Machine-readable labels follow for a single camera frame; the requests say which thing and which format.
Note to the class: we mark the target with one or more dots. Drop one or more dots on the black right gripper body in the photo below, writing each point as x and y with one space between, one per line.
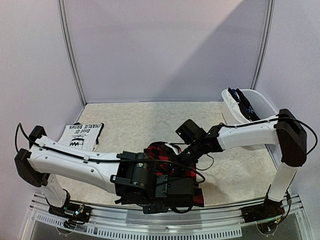
183 154

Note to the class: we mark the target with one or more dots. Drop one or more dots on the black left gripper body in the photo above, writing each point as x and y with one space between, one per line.
149 210

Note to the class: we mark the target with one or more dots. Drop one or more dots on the red black plaid flannel shirt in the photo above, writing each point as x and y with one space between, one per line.
166 151

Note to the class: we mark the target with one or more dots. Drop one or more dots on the white and green t-shirt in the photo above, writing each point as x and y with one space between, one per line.
82 136

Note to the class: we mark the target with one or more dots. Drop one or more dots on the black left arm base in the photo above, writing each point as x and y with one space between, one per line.
73 212

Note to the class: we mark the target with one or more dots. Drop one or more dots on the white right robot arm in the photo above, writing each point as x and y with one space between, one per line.
282 130

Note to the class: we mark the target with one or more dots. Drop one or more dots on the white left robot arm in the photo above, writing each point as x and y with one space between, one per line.
130 176

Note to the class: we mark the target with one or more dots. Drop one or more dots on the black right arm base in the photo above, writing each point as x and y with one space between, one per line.
267 212

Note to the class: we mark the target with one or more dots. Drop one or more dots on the white plastic laundry basket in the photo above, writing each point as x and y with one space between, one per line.
240 132

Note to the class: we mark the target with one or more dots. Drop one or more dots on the dark patterned clothes pile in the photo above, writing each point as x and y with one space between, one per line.
243 104

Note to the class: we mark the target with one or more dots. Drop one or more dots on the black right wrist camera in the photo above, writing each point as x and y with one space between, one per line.
190 132

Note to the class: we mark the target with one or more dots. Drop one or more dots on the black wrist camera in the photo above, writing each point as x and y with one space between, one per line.
174 192
190 132

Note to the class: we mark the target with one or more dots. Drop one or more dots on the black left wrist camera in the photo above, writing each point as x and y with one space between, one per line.
174 192

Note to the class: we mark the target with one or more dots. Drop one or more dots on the aluminium front rail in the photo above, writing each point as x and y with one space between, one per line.
223 222

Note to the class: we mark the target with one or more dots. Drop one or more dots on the right aluminium frame post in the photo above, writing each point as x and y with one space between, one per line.
264 43

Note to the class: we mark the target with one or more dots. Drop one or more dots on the aluminium frame post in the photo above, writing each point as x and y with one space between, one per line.
61 5
264 43

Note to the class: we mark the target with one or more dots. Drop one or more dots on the left aluminium frame post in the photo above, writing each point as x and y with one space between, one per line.
61 5

